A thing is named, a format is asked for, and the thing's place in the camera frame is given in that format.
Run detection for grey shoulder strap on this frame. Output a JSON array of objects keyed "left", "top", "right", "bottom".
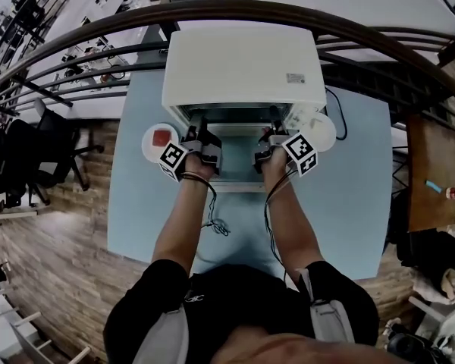
[
  {"left": 297, "top": 267, "right": 356, "bottom": 343},
  {"left": 130, "top": 303, "right": 190, "bottom": 364}
]

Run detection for person's left forearm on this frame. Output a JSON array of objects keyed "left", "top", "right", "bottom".
[{"left": 151, "top": 176, "right": 209, "bottom": 276}]

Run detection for black office chair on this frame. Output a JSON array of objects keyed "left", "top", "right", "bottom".
[
  {"left": 26, "top": 99, "right": 105, "bottom": 193},
  {"left": 0, "top": 119, "right": 52, "bottom": 210}
]

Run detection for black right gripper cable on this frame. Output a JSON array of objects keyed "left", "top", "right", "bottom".
[{"left": 263, "top": 168, "right": 289, "bottom": 280}]

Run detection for white wooden shelf frame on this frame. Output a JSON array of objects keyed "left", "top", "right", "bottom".
[{"left": 0, "top": 278, "right": 92, "bottom": 364}]

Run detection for person's right hand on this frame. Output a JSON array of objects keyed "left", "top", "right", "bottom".
[{"left": 263, "top": 145, "right": 295, "bottom": 174}]

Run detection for brown wooden table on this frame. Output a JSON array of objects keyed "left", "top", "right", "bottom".
[{"left": 405, "top": 111, "right": 455, "bottom": 234}]

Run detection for black wrist band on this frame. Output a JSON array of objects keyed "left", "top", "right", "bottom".
[{"left": 180, "top": 171, "right": 209, "bottom": 184}]

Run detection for white toaster oven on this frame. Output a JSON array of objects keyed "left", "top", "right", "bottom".
[{"left": 162, "top": 28, "right": 328, "bottom": 194}]

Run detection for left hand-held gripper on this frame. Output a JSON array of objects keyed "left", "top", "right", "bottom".
[{"left": 159, "top": 115, "right": 223, "bottom": 183}]

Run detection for thin black cable loop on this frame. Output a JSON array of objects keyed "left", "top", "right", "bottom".
[{"left": 325, "top": 86, "right": 348, "bottom": 142}]

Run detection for person's right forearm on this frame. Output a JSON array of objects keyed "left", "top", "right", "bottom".
[{"left": 263, "top": 171, "right": 325, "bottom": 284}]

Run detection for person's left hand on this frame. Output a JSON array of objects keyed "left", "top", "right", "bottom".
[{"left": 182, "top": 152, "right": 215, "bottom": 180}]

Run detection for person's black shirt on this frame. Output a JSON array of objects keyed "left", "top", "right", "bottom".
[{"left": 102, "top": 259, "right": 380, "bottom": 364}]

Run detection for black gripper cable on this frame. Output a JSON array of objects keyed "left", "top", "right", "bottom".
[
  {"left": 200, "top": 178, "right": 231, "bottom": 238},
  {"left": 263, "top": 168, "right": 289, "bottom": 280}
]

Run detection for white round plate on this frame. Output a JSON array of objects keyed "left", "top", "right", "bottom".
[
  {"left": 287, "top": 111, "right": 337, "bottom": 153},
  {"left": 141, "top": 122, "right": 181, "bottom": 163}
]

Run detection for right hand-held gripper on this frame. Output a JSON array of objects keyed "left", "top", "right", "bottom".
[{"left": 253, "top": 105, "right": 319, "bottom": 177}]

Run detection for beige cloth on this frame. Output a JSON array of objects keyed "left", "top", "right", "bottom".
[{"left": 411, "top": 267, "right": 455, "bottom": 306}]

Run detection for person's chin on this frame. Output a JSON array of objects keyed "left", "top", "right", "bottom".
[{"left": 212, "top": 326, "right": 414, "bottom": 364}]

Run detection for red square block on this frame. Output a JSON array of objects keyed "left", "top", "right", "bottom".
[{"left": 152, "top": 129, "right": 174, "bottom": 147}]

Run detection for black metal railing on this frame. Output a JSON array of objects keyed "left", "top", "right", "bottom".
[{"left": 0, "top": 0, "right": 455, "bottom": 128}]

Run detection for black chair with clothes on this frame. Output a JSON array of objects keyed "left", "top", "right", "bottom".
[{"left": 386, "top": 187, "right": 455, "bottom": 280}]

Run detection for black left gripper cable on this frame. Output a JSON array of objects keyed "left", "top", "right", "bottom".
[{"left": 200, "top": 178, "right": 231, "bottom": 238}]

